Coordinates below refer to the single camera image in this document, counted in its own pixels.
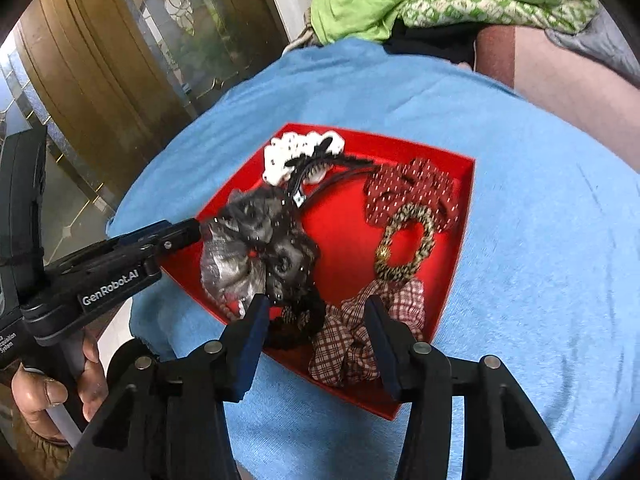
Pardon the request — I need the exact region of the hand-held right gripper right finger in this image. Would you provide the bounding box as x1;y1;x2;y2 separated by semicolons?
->
364;295;576;480

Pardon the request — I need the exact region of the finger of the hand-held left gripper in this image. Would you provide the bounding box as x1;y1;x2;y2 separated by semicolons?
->
22;217;203;346
44;220;175;283

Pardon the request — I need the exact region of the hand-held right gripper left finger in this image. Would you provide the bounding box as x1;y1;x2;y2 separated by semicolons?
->
60;293;272;480

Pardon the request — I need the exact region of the plaid scrunchie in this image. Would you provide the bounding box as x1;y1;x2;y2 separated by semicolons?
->
307;280;426;388

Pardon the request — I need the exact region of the black scrunchie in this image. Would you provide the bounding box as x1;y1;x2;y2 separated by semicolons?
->
267;285;327;351

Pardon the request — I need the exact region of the gold leopard scrunchie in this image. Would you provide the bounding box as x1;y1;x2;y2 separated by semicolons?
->
374;204;437;283

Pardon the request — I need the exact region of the red box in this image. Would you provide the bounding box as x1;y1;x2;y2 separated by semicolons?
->
167;122;476;421

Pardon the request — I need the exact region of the black hair claw clip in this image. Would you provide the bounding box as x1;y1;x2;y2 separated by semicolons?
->
282;137;376;208

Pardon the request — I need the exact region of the red dotted scrunchie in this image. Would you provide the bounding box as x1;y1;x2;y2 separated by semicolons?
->
362;156;461;233

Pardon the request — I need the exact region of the person's left forearm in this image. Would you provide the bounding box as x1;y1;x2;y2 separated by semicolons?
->
0;410;71;480

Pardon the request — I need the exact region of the person's left hand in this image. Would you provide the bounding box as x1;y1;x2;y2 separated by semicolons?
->
11;332;108;443

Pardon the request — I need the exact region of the grey satin scrunchie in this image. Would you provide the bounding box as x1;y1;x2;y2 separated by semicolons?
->
204;280;248;322

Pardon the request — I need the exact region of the white scrunchie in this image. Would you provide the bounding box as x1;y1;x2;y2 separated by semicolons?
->
262;130;346;191

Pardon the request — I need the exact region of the wooden door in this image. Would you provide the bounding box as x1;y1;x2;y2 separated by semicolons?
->
15;0;291;211

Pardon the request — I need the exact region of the green puffer jacket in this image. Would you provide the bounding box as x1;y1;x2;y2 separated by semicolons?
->
310;0;566;45

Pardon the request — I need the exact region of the black cloth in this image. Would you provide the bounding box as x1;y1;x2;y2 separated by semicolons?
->
382;20;481;68

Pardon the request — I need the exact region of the pink blanket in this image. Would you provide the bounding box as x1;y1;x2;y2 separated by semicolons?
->
472;25;640;161

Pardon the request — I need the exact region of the grey quilted pillow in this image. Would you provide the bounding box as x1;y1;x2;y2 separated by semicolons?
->
545;7;640;86

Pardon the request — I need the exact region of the white braided cord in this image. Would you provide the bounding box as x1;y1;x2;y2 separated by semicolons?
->
282;25;321;53

